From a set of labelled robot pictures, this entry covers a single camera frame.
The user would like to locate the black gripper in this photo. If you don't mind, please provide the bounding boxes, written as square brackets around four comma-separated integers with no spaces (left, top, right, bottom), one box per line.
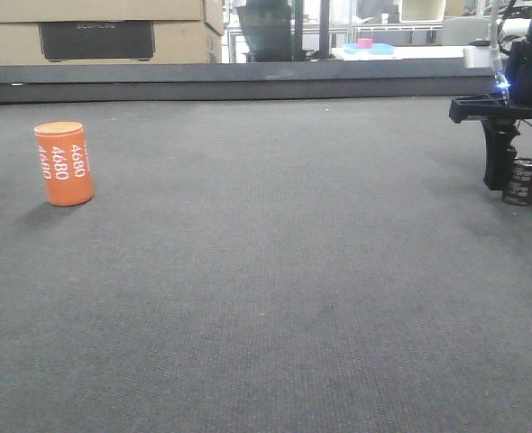
[449,40,532,190]

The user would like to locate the black cylindrical capacitor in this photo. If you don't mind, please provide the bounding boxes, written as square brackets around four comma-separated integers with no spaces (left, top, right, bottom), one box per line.
[501,158,532,206]

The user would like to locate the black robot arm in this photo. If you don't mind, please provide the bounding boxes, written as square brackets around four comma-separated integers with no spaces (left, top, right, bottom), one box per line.
[449,7,532,190]

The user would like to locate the blue tray in background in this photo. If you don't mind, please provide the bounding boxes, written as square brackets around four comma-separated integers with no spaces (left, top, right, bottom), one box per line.
[342,43,396,55]

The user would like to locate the beige box in background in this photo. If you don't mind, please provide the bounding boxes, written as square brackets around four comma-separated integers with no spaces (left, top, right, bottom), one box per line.
[399,0,446,23]

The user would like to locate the pink block in background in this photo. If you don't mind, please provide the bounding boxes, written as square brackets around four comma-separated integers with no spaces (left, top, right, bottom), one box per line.
[356,38,374,50]

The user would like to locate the white background table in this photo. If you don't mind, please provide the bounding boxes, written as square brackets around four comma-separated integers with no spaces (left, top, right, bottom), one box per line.
[331,46,465,61]

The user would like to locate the upper cardboard box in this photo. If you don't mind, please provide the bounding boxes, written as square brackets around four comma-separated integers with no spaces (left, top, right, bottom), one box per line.
[0,0,225,34]

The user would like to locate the lower cardboard box black label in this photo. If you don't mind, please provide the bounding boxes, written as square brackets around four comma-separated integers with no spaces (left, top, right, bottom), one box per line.
[0,22,222,66]

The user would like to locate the orange cylinder with white numbers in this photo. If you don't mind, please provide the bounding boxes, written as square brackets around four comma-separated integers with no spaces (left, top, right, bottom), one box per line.
[33,121,95,207]

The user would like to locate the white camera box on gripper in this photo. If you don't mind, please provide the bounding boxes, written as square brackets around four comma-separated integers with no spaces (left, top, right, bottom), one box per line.
[463,45,495,69]

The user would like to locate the dark table edge rail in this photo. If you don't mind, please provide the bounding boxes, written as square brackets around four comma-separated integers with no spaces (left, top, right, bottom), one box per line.
[0,58,494,104]

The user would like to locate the black vertical post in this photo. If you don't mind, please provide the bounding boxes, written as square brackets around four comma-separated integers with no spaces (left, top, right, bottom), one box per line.
[318,0,331,60]

